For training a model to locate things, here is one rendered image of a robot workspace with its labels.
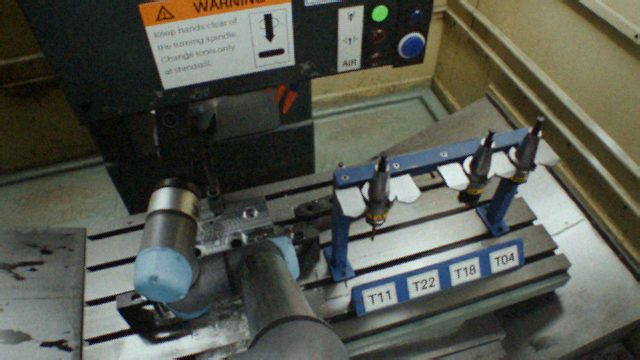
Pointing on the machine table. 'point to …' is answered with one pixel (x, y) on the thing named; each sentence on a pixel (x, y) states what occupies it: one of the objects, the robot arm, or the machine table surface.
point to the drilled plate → (221, 227)
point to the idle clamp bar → (314, 210)
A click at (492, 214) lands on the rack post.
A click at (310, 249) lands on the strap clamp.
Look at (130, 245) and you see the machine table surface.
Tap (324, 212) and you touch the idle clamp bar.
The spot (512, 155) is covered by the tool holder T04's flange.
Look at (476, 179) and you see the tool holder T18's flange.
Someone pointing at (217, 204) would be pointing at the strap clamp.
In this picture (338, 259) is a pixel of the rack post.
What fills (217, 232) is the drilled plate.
